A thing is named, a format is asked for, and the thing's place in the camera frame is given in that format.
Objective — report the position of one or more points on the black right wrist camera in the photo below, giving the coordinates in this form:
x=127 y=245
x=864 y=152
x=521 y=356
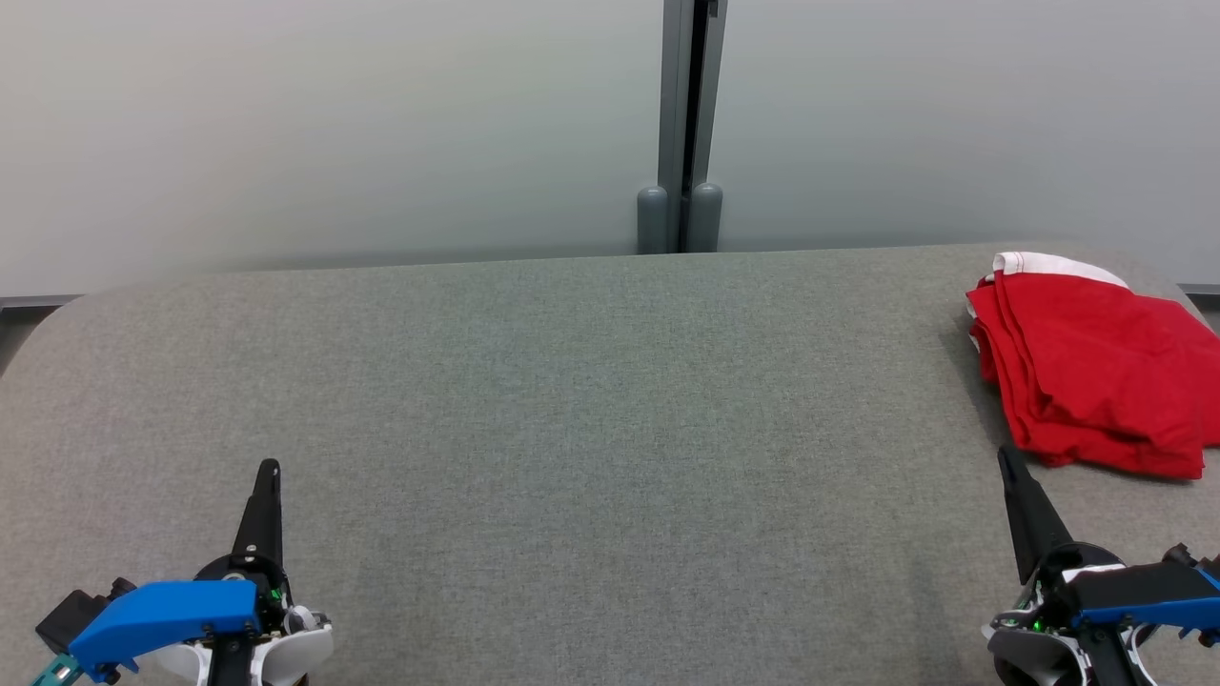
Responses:
x=1187 y=557

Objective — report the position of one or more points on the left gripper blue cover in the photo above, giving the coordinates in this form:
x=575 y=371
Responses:
x=162 y=615

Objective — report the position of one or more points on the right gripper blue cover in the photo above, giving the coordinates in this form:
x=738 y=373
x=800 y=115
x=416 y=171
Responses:
x=1144 y=595

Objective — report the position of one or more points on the grey wall baseboard strip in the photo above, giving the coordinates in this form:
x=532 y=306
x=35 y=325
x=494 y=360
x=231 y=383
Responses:
x=38 y=301
x=1201 y=289

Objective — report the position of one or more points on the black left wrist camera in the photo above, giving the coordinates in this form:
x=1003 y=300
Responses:
x=62 y=615

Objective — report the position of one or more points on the grey metal partition post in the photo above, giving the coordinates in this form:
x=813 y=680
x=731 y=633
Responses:
x=679 y=86

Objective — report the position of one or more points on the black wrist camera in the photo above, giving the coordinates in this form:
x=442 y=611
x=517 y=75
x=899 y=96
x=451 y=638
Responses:
x=62 y=615
x=1187 y=557

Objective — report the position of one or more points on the red jersey with black numbers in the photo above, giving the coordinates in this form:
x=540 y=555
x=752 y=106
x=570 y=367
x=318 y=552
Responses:
x=1125 y=462

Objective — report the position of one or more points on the red shorts with white stripe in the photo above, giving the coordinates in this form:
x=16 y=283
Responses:
x=1096 y=353

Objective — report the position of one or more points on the grey cylindrical post foot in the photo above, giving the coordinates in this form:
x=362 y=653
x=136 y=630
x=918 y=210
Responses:
x=653 y=224
x=706 y=221

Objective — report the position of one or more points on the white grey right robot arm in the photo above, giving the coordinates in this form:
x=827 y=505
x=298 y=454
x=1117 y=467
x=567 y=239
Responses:
x=1039 y=657

